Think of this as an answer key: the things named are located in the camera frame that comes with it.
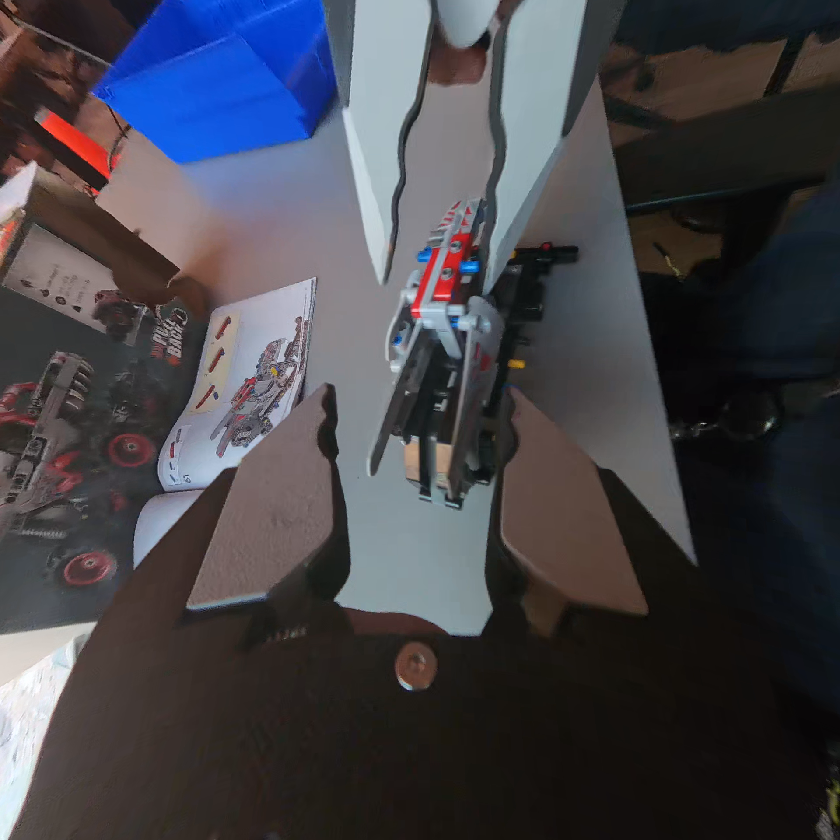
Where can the grey red lego vehicle model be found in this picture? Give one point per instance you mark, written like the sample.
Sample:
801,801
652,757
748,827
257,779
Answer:
446,275

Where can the red and black box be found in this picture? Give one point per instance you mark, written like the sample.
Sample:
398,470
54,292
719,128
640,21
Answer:
72,141

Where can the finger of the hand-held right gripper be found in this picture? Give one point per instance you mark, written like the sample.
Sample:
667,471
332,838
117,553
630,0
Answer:
544,85
374,85

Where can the lego instruction booklet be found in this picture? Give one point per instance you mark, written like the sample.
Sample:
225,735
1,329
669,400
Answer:
262,341

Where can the person's right forearm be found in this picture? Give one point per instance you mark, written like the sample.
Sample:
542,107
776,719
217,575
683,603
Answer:
722,19

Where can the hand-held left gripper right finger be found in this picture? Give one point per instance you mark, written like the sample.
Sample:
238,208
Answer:
558,525

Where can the blue plastic bin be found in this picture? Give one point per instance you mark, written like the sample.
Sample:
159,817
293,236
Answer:
223,85

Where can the dark lego set box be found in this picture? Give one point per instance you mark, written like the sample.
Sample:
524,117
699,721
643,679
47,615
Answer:
59,420

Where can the black chair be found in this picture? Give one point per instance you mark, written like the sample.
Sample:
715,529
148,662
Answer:
722,144

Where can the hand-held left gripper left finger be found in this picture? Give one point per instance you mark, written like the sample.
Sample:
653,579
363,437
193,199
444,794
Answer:
275,512

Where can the person's leg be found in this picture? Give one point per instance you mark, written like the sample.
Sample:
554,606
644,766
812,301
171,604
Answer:
787,328

